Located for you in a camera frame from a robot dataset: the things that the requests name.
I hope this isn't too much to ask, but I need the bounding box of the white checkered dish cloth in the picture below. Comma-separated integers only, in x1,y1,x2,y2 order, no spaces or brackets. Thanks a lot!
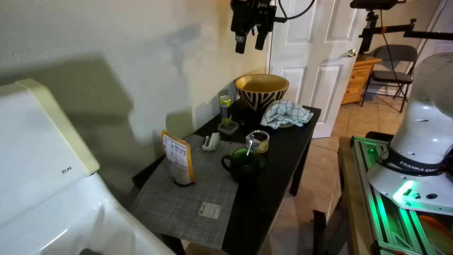
259,100,314,130

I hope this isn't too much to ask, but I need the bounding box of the small transparent bowl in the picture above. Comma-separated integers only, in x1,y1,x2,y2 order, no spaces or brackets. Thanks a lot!
217,117,241,137

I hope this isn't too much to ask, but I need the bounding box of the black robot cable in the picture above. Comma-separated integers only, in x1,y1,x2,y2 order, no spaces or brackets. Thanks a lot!
275,0,317,24

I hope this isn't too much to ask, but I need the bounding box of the wooden dresser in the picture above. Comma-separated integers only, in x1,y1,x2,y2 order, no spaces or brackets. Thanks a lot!
340,54,382,106

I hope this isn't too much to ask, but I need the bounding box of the clear bottle with yellow liquid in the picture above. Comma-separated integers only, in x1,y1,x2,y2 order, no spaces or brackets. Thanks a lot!
218,92,234,120

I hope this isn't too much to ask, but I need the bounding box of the black camera stand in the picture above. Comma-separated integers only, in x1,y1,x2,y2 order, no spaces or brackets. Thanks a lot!
357,8,453,56

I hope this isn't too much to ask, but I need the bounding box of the orange snack pouch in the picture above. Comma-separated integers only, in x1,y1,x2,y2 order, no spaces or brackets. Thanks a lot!
160,129,197,187

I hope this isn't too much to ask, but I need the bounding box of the grey woven placemat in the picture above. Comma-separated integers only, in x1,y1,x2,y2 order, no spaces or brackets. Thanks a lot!
133,133,245,250

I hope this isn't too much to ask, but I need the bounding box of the aluminium frame robot table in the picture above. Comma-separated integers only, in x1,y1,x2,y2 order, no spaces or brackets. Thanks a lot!
337,133,453,255

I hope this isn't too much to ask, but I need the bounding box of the black table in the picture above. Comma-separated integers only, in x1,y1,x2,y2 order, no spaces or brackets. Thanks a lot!
132,96,323,255

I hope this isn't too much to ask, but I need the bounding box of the dark green mug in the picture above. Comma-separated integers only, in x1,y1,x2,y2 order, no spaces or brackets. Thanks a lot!
220,146,268,184

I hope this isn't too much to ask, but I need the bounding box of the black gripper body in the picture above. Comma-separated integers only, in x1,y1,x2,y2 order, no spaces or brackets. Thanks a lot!
229,0,278,39

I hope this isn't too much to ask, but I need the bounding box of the black folding chair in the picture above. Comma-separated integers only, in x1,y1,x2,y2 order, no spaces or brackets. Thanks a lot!
360,44,421,113

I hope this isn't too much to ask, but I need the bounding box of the large wooden zebra-pattern bowl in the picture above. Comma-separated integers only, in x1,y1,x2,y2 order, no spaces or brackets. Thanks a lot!
234,72,292,113

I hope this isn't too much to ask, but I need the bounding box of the metal spoon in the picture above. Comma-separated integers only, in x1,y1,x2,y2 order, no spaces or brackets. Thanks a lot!
244,133,256,158

